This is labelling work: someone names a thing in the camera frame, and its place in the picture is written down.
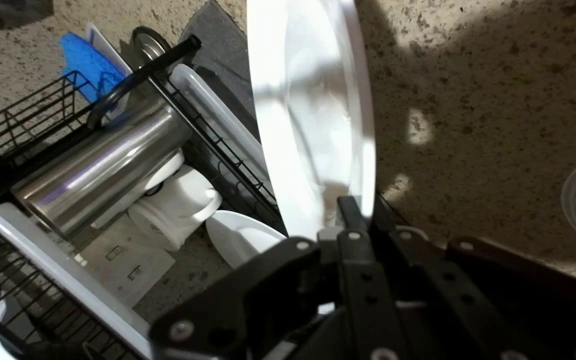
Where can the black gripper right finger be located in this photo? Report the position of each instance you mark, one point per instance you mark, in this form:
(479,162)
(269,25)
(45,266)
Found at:
(462,318)

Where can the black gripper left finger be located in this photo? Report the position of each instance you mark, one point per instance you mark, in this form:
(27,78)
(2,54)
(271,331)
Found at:
(370,312)

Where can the white dinner plate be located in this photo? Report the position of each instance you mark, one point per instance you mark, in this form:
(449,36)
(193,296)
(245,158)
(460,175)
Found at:
(313,106)

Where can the white mug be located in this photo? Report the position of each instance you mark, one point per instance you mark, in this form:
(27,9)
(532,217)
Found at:
(176,211)

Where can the steel thermos bottle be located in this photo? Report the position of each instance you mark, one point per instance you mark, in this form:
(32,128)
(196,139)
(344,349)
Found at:
(87,180)

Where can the black wire dish rack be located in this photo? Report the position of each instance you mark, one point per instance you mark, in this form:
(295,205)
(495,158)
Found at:
(231,157)

